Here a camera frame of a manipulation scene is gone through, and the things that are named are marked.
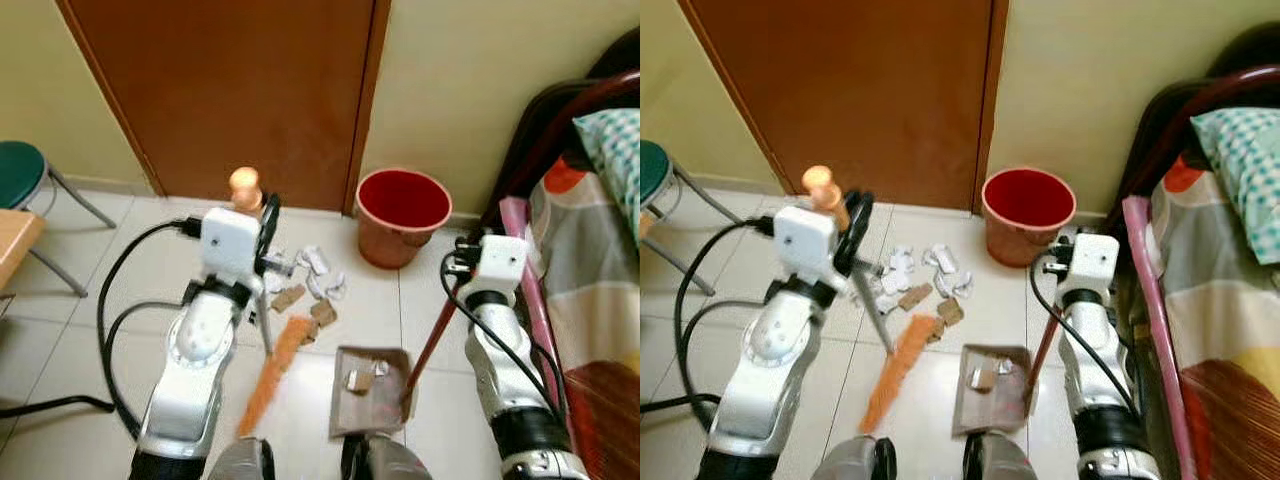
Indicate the orange bristle broom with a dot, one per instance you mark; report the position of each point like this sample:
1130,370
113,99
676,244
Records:
900,370
272,370

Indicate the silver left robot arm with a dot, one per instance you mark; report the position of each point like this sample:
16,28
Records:
195,350
765,350

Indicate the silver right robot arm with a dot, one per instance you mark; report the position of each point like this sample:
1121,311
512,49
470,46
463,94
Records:
510,400
1100,400

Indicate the white crumpled paper scrap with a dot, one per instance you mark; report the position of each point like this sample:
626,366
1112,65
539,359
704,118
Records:
957,284
283,272
941,258
900,265
332,287
315,260

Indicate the brown cardboard scrap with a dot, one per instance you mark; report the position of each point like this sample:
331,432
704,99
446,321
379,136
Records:
359,381
983,376
289,299
324,312
949,311
915,297

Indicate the red plastic bucket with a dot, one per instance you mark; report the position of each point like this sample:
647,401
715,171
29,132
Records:
1025,235
400,235

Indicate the brown wooden door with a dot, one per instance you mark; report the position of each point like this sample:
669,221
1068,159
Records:
850,90
220,90

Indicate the colourful patchwork blanket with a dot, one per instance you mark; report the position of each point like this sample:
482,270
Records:
1220,320
590,290

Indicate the dark wooden bed headboard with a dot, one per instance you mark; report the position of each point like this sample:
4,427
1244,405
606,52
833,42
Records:
545,105
1170,100

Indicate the teal checked pillow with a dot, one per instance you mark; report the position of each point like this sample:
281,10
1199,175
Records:
1245,165
615,145

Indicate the green seat metal stool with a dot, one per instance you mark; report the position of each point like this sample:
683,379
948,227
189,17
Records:
20,170
653,172

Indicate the grey left robot leg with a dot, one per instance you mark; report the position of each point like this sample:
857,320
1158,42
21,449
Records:
853,460
243,462

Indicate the grey robot leg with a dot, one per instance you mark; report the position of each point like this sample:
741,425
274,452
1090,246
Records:
390,460
853,460
243,462
1003,458

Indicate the grey right robot leg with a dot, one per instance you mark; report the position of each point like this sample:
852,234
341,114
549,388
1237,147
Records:
1003,458
390,460

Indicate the light wooden table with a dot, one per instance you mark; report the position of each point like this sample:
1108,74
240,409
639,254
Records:
15,242

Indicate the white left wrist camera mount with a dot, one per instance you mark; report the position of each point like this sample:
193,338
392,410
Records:
803,243
228,243

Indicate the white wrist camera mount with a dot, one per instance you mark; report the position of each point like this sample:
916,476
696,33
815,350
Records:
1096,262
803,243
228,243
502,262

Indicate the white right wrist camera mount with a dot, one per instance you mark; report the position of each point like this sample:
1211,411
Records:
1096,262
502,262

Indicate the pink bed side rail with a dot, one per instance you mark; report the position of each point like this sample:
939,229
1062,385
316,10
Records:
530,280
1155,290

